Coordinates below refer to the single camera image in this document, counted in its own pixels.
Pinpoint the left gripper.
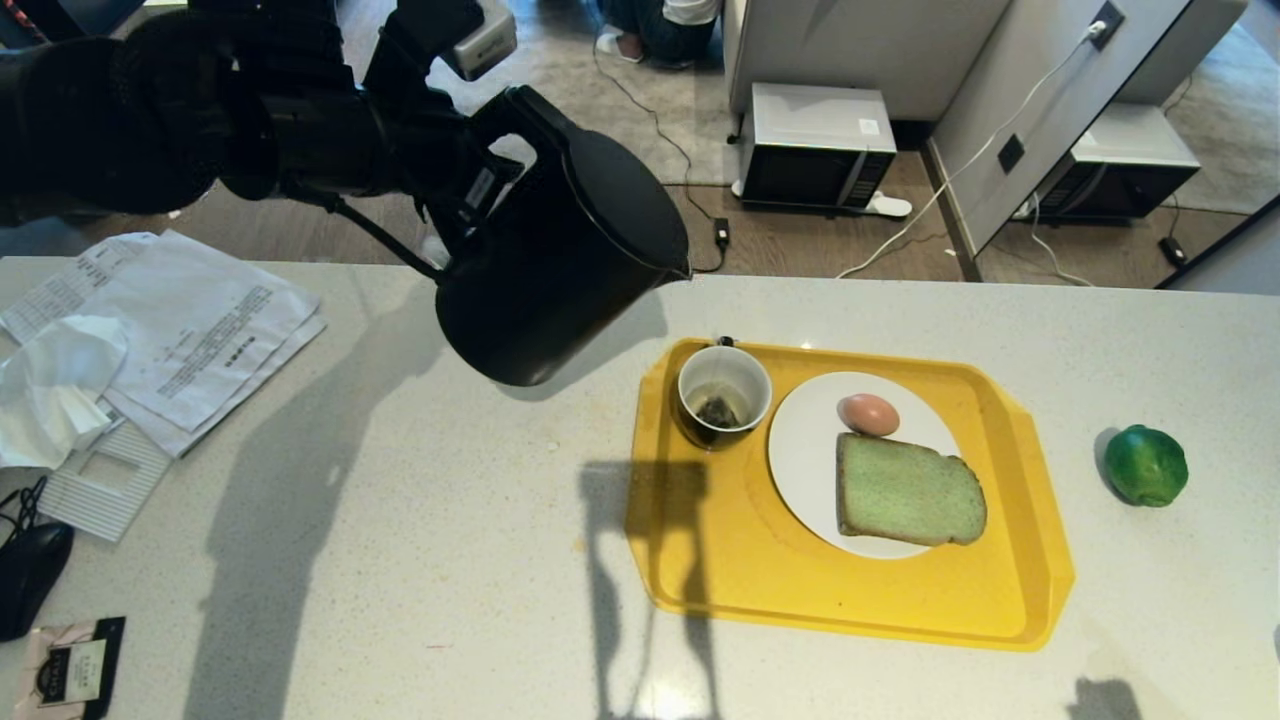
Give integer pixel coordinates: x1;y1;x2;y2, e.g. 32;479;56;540
285;92;528;251

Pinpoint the black electric kettle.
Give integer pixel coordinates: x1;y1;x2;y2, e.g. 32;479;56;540
435;85;693;388

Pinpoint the black mug white inside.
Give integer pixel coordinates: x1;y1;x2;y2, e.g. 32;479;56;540
675;337;774;452

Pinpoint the brown egg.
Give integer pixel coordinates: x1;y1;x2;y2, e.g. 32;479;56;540
837;392;901;438

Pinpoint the green bread slice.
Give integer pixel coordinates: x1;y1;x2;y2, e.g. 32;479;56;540
835;432;989;548

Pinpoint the green lime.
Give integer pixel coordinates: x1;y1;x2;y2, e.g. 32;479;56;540
1103;424;1190;509

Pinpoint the printed paper sheet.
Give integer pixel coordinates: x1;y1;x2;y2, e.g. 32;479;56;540
78;229;322;433
100;315;328;460
0;232;161;346

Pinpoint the person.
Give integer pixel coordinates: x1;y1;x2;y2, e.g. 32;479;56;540
596;0;723;71

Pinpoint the white crumpled tissue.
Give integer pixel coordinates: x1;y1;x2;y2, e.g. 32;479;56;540
0;315;130;470

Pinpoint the white round plate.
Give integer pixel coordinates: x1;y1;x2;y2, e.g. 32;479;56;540
767;371;964;560

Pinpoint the yellow plastic tray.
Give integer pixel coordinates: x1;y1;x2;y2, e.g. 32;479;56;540
626;337;1077;653

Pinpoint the black computer mouse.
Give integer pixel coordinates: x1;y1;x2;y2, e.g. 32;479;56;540
0;521;76;642

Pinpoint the pink and black tea packet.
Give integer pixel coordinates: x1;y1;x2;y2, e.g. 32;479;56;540
14;616;127;720

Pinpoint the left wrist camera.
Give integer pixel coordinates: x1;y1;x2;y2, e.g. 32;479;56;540
364;0;519;93

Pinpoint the black floor cable with adapter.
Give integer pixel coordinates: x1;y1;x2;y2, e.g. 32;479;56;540
592;35;733;275

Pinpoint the white ribbed plastic frame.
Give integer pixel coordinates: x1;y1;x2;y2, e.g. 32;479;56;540
38;418;174;544

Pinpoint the black mouse cable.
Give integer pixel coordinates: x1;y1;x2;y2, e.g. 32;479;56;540
0;477;50;533

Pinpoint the white power cable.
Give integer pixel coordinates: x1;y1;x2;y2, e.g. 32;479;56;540
836;22;1109;281

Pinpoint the black wall outlet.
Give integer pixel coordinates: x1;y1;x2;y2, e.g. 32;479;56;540
1089;0;1126;51

